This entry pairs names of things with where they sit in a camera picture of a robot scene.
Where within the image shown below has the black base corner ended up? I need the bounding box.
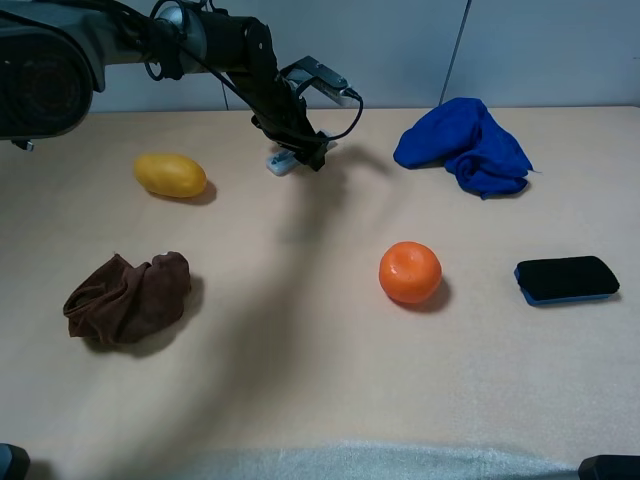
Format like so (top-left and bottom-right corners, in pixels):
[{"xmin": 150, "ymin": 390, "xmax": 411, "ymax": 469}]
[
  {"xmin": 578, "ymin": 455, "xmax": 640, "ymax": 480},
  {"xmin": 0, "ymin": 443, "xmax": 31, "ymax": 480}
]

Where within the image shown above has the blue black board eraser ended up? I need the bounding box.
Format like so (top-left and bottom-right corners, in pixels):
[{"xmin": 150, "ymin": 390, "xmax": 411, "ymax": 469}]
[{"xmin": 514, "ymin": 256, "xmax": 620, "ymax": 306}]

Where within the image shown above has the orange fruit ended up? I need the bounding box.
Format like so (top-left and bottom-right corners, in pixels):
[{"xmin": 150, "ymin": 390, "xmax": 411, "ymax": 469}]
[{"xmin": 378, "ymin": 241, "xmax": 442, "ymax": 304}]

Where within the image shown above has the blue crumpled cloth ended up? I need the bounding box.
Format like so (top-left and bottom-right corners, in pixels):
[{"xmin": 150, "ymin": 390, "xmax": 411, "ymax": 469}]
[{"xmin": 393, "ymin": 97, "xmax": 534, "ymax": 199}]

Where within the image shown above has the light teal foam pad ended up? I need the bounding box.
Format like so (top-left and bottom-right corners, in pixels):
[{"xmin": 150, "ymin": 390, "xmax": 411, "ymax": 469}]
[{"xmin": 160, "ymin": 442, "xmax": 579, "ymax": 479}]

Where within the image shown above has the black right base corner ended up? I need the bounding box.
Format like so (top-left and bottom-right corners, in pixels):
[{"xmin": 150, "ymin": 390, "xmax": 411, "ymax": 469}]
[{"xmin": 578, "ymin": 455, "xmax": 640, "ymax": 480}]

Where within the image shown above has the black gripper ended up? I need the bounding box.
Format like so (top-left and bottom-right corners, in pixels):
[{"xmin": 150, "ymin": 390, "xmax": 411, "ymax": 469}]
[{"xmin": 230, "ymin": 67, "xmax": 329, "ymax": 172}]

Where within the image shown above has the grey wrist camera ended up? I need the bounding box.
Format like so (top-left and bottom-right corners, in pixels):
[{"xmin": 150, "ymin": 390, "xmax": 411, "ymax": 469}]
[{"xmin": 280, "ymin": 56, "xmax": 361, "ymax": 106}]

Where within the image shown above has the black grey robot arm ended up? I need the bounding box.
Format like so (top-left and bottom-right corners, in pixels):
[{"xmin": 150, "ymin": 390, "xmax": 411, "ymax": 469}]
[{"xmin": 1, "ymin": 1, "xmax": 328, "ymax": 170}]

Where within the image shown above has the black camera cable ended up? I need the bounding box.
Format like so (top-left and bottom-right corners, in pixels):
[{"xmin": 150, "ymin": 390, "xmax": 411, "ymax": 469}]
[{"xmin": 289, "ymin": 82, "xmax": 365, "ymax": 143}]

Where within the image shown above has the yellow mango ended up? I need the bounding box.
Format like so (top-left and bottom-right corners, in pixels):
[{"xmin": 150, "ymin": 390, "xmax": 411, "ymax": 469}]
[{"xmin": 133, "ymin": 154, "xmax": 208, "ymax": 198}]

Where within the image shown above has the brown crumpled cloth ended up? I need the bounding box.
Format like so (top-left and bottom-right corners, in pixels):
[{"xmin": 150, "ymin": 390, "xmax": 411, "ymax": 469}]
[{"xmin": 63, "ymin": 251, "xmax": 191, "ymax": 346}]

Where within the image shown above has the black left base corner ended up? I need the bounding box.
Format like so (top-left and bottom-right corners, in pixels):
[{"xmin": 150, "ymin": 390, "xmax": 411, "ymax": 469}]
[{"xmin": 0, "ymin": 443, "xmax": 31, "ymax": 480}]

